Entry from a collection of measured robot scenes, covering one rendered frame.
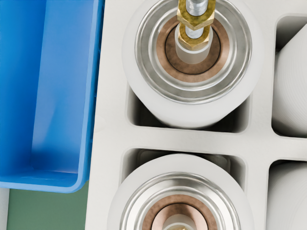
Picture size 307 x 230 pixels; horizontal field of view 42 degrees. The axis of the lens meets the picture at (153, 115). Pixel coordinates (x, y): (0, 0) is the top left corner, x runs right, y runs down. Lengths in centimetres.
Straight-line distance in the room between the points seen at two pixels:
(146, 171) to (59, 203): 29
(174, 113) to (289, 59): 10
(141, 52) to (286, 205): 15
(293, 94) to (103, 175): 16
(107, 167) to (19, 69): 20
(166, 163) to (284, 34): 20
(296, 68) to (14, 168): 34
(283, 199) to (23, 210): 34
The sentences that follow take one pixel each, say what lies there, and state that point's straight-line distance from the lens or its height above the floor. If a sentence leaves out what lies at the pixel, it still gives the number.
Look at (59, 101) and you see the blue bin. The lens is 53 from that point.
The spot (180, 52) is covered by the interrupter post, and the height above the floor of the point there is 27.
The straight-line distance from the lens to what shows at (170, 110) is 26.
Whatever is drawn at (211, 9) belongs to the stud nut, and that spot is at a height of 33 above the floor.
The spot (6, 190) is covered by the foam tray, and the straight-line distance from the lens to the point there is 54.
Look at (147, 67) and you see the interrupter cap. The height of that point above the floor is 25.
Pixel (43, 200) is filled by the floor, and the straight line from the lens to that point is 54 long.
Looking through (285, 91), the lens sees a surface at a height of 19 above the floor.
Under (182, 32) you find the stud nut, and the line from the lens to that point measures 23.
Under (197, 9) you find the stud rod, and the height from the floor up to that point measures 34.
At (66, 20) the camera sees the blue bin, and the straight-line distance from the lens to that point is 55.
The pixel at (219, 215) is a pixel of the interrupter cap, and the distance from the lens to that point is 26.
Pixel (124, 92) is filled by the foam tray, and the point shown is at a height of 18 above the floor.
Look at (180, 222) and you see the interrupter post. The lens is 23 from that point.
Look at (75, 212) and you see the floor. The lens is 53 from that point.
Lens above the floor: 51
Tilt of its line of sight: 84 degrees down
